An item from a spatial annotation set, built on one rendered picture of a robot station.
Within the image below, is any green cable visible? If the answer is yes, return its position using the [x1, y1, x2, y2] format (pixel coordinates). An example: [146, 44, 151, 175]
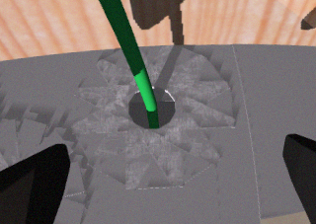
[99, 0, 159, 129]

